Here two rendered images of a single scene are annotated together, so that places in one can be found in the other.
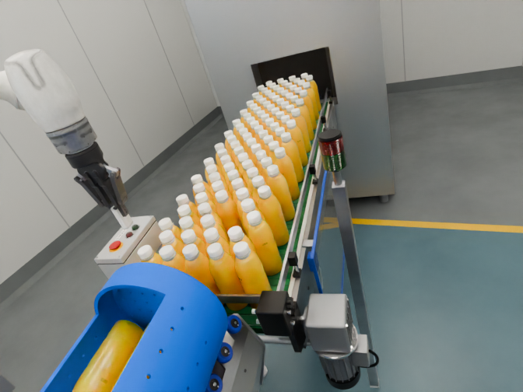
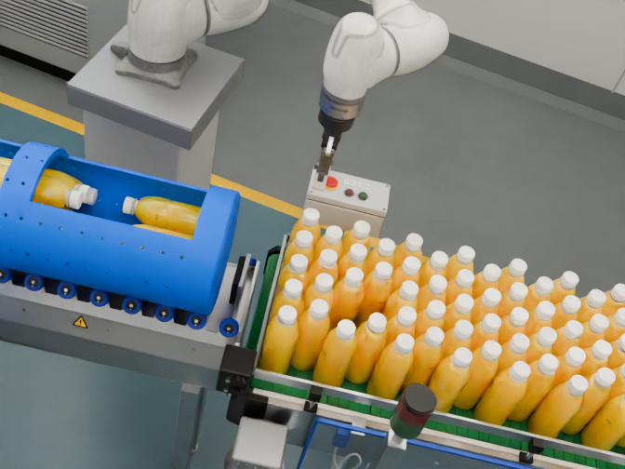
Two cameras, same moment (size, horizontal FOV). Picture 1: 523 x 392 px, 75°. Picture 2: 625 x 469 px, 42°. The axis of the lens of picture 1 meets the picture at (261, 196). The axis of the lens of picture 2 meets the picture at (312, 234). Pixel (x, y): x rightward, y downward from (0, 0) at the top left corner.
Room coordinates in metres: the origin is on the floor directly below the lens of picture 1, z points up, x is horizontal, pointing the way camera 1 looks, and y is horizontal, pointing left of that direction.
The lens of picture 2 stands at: (0.22, -0.84, 2.49)
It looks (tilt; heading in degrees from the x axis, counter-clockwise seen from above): 48 degrees down; 64
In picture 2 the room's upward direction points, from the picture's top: 16 degrees clockwise
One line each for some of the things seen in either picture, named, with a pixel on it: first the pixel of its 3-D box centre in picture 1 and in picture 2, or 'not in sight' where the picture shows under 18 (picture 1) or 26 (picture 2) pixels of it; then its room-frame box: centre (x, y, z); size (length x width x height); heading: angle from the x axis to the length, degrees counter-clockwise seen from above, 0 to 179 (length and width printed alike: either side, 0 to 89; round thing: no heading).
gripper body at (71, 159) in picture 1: (90, 164); (334, 124); (0.79, 0.36, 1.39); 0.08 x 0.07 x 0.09; 66
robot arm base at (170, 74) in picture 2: not in sight; (150, 53); (0.50, 1.00, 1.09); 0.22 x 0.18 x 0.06; 153
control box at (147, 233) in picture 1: (132, 247); (345, 202); (0.92, 0.44, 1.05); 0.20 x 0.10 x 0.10; 156
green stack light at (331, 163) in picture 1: (333, 158); (409, 418); (0.82, -0.22, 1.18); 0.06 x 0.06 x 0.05
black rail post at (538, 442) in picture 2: (313, 173); (532, 450); (1.19, -0.23, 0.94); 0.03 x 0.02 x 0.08; 156
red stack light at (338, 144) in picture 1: (331, 143); (416, 406); (0.82, -0.22, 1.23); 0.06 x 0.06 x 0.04
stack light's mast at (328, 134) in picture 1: (334, 159); (408, 419); (0.82, -0.22, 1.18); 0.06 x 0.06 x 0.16
